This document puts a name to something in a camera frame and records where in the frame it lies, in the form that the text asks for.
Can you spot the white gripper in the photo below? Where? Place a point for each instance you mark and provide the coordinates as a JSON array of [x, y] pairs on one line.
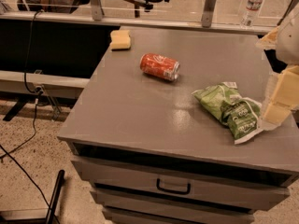
[[289, 41]]

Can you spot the red coke can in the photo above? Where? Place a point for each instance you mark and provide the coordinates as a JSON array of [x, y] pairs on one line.
[[160, 66]]

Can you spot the green chip bag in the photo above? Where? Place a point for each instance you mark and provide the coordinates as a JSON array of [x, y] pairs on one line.
[[240, 114]]

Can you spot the clear plastic water bottle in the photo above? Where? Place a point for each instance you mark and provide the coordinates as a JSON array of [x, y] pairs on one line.
[[252, 9]]

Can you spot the grey drawer cabinet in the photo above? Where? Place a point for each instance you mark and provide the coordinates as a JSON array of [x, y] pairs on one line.
[[128, 128]]

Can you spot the yellow sponge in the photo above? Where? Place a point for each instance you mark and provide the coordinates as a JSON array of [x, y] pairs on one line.
[[120, 39]]

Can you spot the black metal stand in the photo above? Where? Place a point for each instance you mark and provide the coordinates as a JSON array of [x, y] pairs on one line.
[[37, 216]]

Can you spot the middle metal rail bracket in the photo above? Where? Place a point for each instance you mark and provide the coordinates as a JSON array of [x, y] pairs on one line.
[[208, 12]]

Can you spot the black drawer handle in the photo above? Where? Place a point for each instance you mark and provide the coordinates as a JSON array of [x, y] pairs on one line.
[[172, 188]]

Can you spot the left metal rail bracket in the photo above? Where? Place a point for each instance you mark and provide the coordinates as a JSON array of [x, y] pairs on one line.
[[97, 12]]

